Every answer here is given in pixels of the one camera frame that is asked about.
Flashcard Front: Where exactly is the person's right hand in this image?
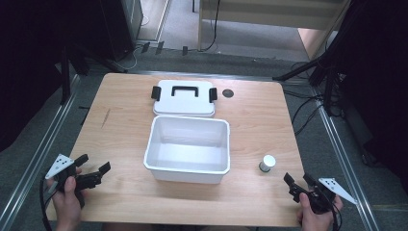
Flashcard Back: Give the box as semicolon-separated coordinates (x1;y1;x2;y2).
296;192;344;231

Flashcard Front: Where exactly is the person's left hand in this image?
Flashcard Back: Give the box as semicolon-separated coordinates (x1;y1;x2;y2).
46;167;89;231

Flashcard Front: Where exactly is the white floor cable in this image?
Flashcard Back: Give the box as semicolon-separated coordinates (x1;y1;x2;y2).
112;44;142;72

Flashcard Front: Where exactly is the beige wooden furniture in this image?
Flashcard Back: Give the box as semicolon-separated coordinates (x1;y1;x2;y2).
196;0;352;61

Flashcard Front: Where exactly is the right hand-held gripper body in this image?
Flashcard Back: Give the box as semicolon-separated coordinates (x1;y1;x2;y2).
288;177;358;215

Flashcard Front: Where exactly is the black curtain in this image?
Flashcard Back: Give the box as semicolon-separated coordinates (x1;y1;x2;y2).
320;0;408;193
0;0;136;152

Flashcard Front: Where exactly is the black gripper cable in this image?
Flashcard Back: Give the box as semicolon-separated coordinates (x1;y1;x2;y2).
331;202;344;231
38;178;55;231

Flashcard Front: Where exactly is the black floor cable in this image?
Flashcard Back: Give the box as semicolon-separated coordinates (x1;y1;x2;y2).
283;89;322;137

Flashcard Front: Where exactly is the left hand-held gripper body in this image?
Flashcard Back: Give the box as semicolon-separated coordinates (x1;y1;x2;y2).
45;153;104;209

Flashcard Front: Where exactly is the small bottle with white cap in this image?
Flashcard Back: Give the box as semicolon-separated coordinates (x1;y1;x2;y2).
258;154;277;173

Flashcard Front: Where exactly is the white plastic storage box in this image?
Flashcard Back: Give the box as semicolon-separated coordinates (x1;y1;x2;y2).
142;115;231;185

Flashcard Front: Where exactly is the black metal stand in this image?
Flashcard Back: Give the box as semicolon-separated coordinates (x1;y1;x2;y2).
60;47;72;106
272;47;342;117

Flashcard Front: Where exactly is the dark cabinet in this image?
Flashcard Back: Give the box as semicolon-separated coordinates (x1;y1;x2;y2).
99;0;144;62

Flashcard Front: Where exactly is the metal floor rail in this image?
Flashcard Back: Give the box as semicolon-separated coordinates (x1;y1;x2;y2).
0;74;81;231
311;86;382;231
128;70;313;83

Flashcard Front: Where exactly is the white lid with black handle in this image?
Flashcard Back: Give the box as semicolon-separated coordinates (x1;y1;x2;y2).
151;79;218;118

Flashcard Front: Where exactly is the black hanging cable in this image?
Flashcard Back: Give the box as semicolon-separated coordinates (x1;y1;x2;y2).
203;0;222;53

